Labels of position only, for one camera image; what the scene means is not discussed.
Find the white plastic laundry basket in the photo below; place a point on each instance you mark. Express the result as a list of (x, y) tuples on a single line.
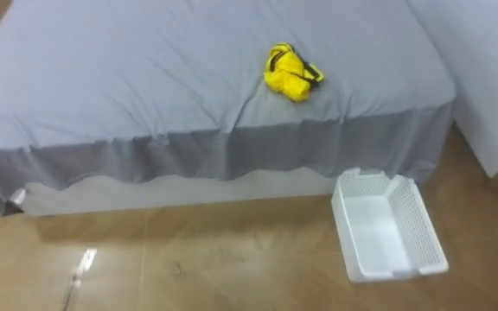
[(376, 233)]

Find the grey bed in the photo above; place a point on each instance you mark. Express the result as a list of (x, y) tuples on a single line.
[(145, 86)]

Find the white wardrobe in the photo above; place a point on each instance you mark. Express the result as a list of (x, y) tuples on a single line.
[(491, 65)]

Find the yellow crumpled garment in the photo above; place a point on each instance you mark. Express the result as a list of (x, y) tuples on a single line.
[(288, 75)]

